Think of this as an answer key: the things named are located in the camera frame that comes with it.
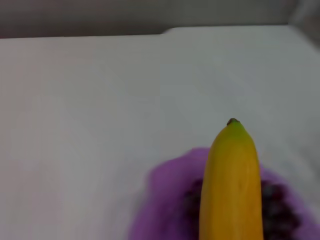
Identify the yellow plastic banana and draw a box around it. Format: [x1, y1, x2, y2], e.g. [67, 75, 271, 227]
[198, 117, 265, 240]

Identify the dark red grape bunch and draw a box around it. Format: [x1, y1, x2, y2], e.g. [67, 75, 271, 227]
[183, 176, 301, 240]

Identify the purple scalloped plastic bowl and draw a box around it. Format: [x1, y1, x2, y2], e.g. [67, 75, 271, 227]
[128, 146, 314, 240]

